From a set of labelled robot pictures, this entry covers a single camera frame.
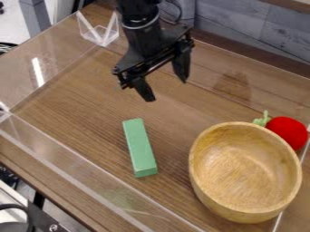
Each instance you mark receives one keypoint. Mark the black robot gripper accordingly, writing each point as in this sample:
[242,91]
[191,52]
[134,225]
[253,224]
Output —
[154,46]

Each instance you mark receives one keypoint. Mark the green rectangular block stick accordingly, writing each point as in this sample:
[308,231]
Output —
[141,151]

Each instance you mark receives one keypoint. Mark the light brown wooden bowl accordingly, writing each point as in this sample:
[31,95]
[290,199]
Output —
[245,172]

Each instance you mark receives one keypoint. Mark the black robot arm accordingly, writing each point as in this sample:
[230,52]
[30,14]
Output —
[139,10]

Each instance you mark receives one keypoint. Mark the red plush tomato toy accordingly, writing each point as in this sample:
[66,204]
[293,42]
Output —
[286,127]

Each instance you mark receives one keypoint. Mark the clear acrylic enclosure wall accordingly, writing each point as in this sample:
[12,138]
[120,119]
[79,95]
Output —
[62,137]

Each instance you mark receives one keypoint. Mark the black clamp bracket with bolt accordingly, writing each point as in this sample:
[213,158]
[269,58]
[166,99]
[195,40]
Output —
[36,222]

